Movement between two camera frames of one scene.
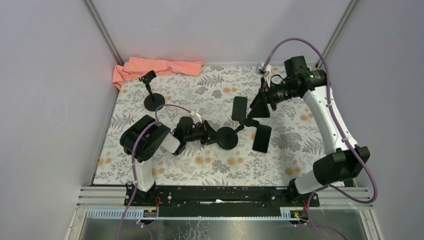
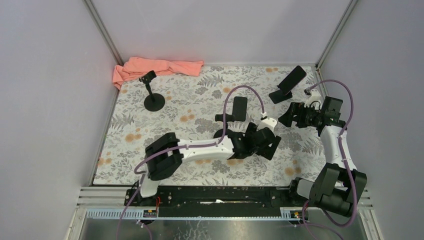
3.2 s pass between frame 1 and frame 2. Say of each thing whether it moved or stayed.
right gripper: moved
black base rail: stayed
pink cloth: stayed
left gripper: moved
